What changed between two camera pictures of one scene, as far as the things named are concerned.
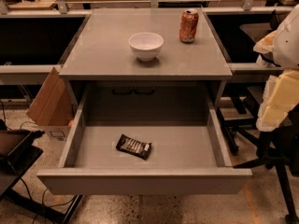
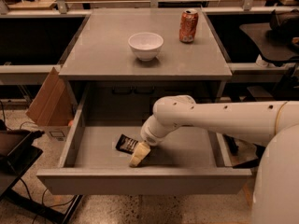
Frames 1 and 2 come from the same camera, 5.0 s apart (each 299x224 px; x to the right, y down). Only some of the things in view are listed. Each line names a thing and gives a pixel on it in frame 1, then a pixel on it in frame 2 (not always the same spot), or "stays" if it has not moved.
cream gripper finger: [280, 96] -> [152, 133]
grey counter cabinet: [108, 86] stays
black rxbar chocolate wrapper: [135, 147] stays
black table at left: [17, 156] stays
